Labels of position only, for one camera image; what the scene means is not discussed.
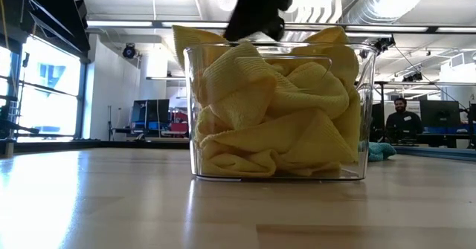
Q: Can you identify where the blue microfiber towel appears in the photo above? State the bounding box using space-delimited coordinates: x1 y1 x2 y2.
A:
367 141 397 163

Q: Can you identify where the red cabinet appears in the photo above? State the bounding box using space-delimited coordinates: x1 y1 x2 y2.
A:
170 110 190 134

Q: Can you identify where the black round spotlight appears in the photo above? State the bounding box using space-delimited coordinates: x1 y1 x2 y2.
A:
122 42 137 59

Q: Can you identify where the clear plastic basket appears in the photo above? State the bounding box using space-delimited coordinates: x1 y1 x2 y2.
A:
183 41 379 182

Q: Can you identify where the black ceiling light rail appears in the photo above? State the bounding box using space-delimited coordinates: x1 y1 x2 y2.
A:
87 20 476 34

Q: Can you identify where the black track spotlight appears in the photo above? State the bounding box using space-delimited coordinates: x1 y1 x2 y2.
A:
402 71 424 83
373 36 396 55

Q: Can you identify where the silver ventilation duct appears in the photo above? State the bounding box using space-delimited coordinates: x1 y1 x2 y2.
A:
293 0 428 56

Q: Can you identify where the black computer monitor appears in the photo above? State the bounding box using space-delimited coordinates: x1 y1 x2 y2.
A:
130 99 171 131
371 103 386 131
419 100 461 129

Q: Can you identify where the large bright window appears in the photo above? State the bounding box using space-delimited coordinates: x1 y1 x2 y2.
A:
0 36 82 140

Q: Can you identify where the person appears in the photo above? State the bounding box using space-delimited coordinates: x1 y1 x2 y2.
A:
385 97 424 145

